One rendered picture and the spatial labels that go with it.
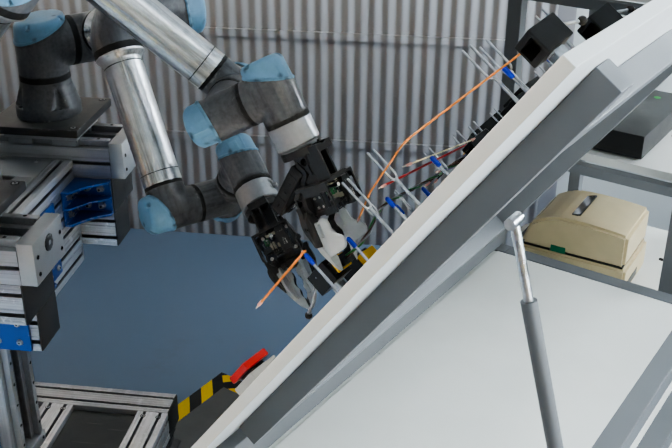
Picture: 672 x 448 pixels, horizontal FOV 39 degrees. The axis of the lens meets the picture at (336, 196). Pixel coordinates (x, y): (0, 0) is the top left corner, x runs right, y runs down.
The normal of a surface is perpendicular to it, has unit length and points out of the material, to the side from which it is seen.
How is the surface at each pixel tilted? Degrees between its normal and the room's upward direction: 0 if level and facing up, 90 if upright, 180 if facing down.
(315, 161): 93
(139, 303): 0
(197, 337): 0
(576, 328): 0
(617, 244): 90
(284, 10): 90
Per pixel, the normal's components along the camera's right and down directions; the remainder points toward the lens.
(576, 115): -0.57, 0.35
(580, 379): 0.00, -0.90
